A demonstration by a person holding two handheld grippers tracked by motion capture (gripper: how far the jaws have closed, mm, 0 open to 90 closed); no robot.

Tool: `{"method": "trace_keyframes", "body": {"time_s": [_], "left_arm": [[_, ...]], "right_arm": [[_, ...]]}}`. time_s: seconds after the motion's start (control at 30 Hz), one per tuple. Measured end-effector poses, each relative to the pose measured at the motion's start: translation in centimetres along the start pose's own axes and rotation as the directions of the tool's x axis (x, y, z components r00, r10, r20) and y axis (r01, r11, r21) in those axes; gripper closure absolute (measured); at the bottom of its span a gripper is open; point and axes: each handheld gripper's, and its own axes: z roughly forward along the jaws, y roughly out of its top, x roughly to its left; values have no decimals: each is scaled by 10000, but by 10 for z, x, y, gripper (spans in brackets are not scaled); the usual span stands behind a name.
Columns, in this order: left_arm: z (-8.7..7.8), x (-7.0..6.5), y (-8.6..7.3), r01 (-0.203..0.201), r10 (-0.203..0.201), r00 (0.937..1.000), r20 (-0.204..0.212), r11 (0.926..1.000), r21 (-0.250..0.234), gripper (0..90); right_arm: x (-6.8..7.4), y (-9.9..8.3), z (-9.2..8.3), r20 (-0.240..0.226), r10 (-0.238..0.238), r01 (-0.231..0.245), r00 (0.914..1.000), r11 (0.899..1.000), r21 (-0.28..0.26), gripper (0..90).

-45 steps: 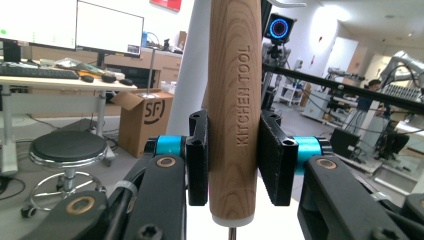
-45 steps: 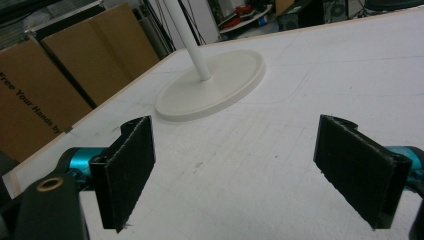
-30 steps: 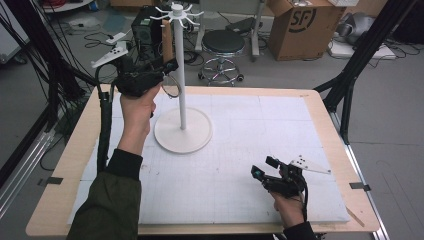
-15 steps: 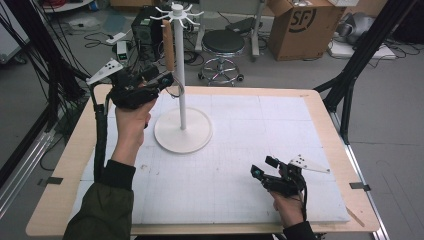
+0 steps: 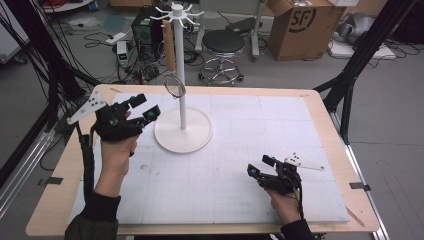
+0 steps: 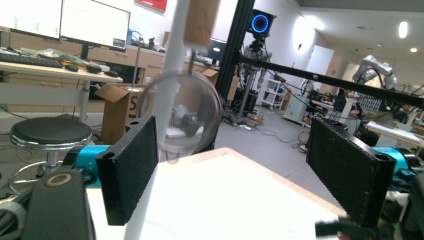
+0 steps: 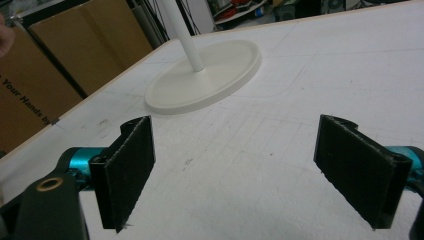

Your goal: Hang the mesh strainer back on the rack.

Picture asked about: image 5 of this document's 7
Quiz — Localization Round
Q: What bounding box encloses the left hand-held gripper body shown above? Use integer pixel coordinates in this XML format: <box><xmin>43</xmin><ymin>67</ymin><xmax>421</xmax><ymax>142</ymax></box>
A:
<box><xmin>66</xmin><ymin>89</ymin><xmax>145</xmax><ymax>143</ymax></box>

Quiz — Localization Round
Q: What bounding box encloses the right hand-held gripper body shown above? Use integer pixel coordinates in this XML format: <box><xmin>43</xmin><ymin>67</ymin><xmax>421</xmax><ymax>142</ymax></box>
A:
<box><xmin>263</xmin><ymin>152</ymin><xmax>325</xmax><ymax>196</ymax></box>

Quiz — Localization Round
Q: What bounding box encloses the white hook stand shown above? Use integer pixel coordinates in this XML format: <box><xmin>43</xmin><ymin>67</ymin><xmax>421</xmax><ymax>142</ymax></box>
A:
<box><xmin>149</xmin><ymin>2</ymin><xmax>214</xmax><ymax>155</ymax></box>

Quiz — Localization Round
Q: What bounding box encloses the wooden-handled mesh strainer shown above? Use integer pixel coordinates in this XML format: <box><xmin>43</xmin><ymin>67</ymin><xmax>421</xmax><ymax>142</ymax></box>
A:
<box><xmin>161</xmin><ymin>19</ymin><xmax>187</xmax><ymax>100</ymax></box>

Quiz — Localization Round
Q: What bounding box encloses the person's right hand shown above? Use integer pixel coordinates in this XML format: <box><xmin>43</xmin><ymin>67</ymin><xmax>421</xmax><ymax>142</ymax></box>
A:
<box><xmin>266</xmin><ymin>189</ymin><xmax>303</xmax><ymax>226</ymax></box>

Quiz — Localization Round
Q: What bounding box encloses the person's left hand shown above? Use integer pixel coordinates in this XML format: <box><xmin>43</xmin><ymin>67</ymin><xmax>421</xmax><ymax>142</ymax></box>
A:
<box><xmin>100</xmin><ymin>133</ymin><xmax>140</xmax><ymax>180</ymax></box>

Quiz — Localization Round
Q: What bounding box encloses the white grid mat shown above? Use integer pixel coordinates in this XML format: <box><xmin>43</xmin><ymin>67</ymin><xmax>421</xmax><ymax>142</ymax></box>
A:
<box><xmin>67</xmin><ymin>92</ymin><xmax>351</xmax><ymax>225</ymax></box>

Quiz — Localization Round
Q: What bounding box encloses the small white power supply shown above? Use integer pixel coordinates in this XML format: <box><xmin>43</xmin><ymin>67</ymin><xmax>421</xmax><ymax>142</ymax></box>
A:
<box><xmin>115</xmin><ymin>40</ymin><xmax>131</xmax><ymax>68</ymax></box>

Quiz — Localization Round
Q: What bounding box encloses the white power strip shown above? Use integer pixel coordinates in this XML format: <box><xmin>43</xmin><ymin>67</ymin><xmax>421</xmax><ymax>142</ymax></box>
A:
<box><xmin>105</xmin><ymin>31</ymin><xmax>128</xmax><ymax>46</ymax></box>

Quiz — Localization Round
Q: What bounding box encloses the black computer tower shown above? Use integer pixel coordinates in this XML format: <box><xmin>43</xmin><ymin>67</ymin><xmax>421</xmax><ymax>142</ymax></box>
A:
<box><xmin>130</xmin><ymin>8</ymin><xmax>168</xmax><ymax>63</ymax></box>

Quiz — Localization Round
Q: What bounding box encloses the black tape strip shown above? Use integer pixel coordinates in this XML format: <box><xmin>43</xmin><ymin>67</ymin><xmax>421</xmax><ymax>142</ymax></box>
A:
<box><xmin>37</xmin><ymin>176</ymin><xmax>64</xmax><ymax>187</ymax></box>
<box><xmin>349</xmin><ymin>182</ymin><xmax>372</xmax><ymax>193</ymax></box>

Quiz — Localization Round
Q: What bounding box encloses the black metal stand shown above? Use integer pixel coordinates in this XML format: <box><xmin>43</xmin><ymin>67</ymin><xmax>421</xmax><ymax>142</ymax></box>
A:
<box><xmin>0</xmin><ymin>0</ymin><xmax>101</xmax><ymax>134</ymax></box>
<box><xmin>313</xmin><ymin>0</ymin><xmax>418</xmax><ymax>146</ymax></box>

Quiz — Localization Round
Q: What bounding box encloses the black round stool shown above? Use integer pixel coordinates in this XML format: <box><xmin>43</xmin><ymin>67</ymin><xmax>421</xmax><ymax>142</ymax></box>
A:
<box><xmin>198</xmin><ymin>29</ymin><xmax>246</xmax><ymax>88</ymax></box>

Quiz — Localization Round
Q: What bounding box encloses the cardboard box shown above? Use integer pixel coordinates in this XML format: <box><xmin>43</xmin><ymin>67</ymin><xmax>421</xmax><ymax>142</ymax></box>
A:
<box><xmin>266</xmin><ymin>0</ymin><xmax>348</xmax><ymax>62</ymax></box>

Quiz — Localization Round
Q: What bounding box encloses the white flat board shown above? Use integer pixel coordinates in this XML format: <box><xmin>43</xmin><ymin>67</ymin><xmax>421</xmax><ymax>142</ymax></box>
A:
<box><xmin>328</xmin><ymin>39</ymin><xmax>398</xmax><ymax>61</ymax></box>

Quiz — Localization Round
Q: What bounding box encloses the right hand-held gripper cable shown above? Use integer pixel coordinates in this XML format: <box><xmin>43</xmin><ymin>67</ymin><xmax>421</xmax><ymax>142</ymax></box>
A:
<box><xmin>294</xmin><ymin>184</ymin><xmax>306</xmax><ymax>221</ymax></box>

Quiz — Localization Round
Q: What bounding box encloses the hand-held gripper cable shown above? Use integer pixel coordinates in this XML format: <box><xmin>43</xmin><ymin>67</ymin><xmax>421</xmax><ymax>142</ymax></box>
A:
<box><xmin>75</xmin><ymin>121</ymin><xmax>98</xmax><ymax>205</ymax></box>
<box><xmin>294</xmin><ymin>184</ymin><xmax>306</xmax><ymax>221</ymax></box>

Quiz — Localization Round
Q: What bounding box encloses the left hand-held gripper cable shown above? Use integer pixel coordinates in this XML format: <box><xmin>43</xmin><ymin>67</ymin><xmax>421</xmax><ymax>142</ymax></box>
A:
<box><xmin>75</xmin><ymin>121</ymin><xmax>98</xmax><ymax>205</ymax></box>

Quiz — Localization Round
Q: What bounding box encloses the aluminium rail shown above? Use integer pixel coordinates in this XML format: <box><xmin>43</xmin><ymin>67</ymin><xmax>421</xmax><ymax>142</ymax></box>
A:
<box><xmin>329</xmin><ymin>111</ymin><xmax>391</xmax><ymax>240</ymax></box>
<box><xmin>0</xmin><ymin>129</ymin><xmax>56</xmax><ymax>216</ymax></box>

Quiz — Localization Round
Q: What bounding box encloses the grey metal frame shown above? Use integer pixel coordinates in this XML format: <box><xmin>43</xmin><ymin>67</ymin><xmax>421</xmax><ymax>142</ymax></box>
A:
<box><xmin>195</xmin><ymin>0</ymin><xmax>266</xmax><ymax>62</ymax></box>

